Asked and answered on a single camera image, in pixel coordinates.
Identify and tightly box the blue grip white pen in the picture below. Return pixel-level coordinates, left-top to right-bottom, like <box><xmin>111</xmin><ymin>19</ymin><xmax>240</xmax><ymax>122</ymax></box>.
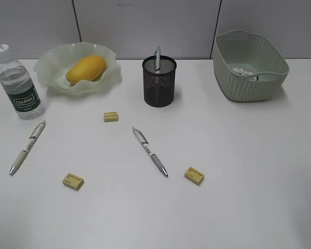
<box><xmin>154</xmin><ymin>45</ymin><xmax>161</xmax><ymax>74</ymax></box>

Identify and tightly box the white waste paper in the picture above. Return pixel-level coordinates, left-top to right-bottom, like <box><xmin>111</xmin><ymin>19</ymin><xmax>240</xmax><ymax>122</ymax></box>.
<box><xmin>232</xmin><ymin>67</ymin><xmax>259</xmax><ymax>81</ymax></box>

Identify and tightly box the black mesh pen holder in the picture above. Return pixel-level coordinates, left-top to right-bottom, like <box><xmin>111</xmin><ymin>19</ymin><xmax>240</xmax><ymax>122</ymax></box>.
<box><xmin>142</xmin><ymin>55</ymin><xmax>177</xmax><ymax>107</ymax></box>

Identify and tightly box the yellow eraser top centre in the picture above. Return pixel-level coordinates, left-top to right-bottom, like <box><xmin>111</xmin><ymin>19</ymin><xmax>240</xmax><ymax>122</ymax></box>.
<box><xmin>103</xmin><ymin>112</ymin><xmax>119</xmax><ymax>122</ymax></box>

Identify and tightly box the pale green plastic basket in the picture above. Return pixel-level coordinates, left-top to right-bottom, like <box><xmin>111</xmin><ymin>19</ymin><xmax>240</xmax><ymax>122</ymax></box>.
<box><xmin>213</xmin><ymin>30</ymin><xmax>289</xmax><ymax>102</ymax></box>

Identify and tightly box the yellow eraser bottom right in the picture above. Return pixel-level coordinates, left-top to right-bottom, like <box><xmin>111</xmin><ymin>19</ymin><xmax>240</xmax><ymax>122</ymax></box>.
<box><xmin>184</xmin><ymin>167</ymin><xmax>205</xmax><ymax>186</ymax></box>

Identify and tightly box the yellow eraser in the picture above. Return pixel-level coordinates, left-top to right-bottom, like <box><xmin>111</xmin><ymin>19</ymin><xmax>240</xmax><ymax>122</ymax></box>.
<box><xmin>184</xmin><ymin>167</ymin><xmax>205</xmax><ymax>186</ymax></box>
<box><xmin>62</xmin><ymin>173</ymin><xmax>84</xmax><ymax>191</ymax></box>
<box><xmin>103</xmin><ymin>112</ymin><xmax>119</xmax><ymax>122</ymax></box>

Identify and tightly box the green grip white pen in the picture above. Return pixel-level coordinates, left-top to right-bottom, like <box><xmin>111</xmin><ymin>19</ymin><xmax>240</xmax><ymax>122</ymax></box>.
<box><xmin>9</xmin><ymin>120</ymin><xmax>47</xmax><ymax>176</ymax></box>

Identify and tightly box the yellow mango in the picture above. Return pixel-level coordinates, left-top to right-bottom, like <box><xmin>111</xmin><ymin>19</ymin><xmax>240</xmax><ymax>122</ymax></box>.
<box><xmin>66</xmin><ymin>55</ymin><xmax>107</xmax><ymax>85</ymax></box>

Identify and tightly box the yellow eraser bottom left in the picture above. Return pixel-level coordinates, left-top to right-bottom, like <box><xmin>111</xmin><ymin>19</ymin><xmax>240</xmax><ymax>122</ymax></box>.
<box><xmin>62</xmin><ymin>173</ymin><xmax>84</xmax><ymax>191</ymax></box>

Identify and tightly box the pale green wavy glass plate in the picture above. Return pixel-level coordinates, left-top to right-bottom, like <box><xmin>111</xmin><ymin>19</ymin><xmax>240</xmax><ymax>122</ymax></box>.
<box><xmin>34</xmin><ymin>42</ymin><xmax>122</xmax><ymax>98</ymax></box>

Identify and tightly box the grey grip white pen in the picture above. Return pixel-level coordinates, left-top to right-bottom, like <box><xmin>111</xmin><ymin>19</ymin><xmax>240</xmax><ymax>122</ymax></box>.
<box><xmin>132</xmin><ymin>127</ymin><xmax>168</xmax><ymax>177</ymax></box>

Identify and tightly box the clear water bottle green label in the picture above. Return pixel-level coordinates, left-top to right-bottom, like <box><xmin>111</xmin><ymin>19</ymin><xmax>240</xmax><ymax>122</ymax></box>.
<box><xmin>0</xmin><ymin>44</ymin><xmax>45</xmax><ymax>120</ymax></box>

